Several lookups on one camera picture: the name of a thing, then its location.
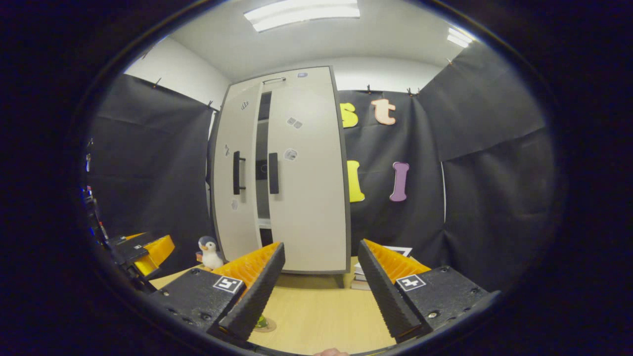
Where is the black backdrop cloth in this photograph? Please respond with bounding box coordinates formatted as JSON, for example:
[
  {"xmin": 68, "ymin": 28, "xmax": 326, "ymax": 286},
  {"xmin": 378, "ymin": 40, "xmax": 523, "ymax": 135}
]
[{"xmin": 87, "ymin": 42, "xmax": 557, "ymax": 292}]

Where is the penguin plush toy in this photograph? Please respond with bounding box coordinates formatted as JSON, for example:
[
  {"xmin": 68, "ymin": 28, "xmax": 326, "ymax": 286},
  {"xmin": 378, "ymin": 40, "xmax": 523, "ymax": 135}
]
[{"xmin": 196, "ymin": 236, "xmax": 226, "ymax": 270}]

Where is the white cabinet drawer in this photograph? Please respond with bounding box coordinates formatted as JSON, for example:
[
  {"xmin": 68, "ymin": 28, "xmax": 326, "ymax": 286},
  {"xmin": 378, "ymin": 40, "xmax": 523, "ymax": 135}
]
[{"xmin": 228, "ymin": 66, "xmax": 333, "ymax": 95}]

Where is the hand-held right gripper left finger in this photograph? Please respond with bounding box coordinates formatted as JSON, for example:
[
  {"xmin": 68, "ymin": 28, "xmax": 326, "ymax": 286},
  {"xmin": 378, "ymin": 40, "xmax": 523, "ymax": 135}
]
[{"xmin": 148, "ymin": 241, "xmax": 286, "ymax": 343}]

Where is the white and grey cabinet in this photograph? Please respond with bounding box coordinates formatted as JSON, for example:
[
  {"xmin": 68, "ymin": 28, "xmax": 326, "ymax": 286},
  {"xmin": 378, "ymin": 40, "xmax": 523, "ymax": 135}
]
[{"xmin": 205, "ymin": 65, "xmax": 353, "ymax": 275}]

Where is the white cabinet door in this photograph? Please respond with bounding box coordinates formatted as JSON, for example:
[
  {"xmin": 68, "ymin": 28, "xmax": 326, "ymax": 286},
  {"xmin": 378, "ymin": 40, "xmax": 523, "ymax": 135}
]
[
  {"xmin": 266, "ymin": 85, "xmax": 349, "ymax": 273},
  {"xmin": 212, "ymin": 85, "xmax": 263, "ymax": 263}
]

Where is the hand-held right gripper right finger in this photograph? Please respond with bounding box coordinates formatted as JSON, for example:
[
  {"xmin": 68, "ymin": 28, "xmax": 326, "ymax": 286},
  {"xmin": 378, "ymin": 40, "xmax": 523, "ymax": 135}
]
[{"xmin": 357, "ymin": 239, "xmax": 500, "ymax": 343}]

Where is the small ceiling light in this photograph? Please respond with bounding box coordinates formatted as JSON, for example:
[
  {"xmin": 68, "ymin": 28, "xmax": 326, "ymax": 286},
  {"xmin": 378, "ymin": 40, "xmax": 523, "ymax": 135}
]
[{"xmin": 448, "ymin": 27, "xmax": 475, "ymax": 48}]

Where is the white book with dark picture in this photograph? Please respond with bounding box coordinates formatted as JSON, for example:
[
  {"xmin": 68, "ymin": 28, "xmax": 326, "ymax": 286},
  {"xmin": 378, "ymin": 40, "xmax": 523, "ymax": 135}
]
[{"xmin": 354, "ymin": 246, "xmax": 413, "ymax": 275}]

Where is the long ceiling light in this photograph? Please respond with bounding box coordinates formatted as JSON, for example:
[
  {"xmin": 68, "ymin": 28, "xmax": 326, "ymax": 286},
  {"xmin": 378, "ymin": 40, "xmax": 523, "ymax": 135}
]
[{"xmin": 244, "ymin": 0, "xmax": 361, "ymax": 33}]

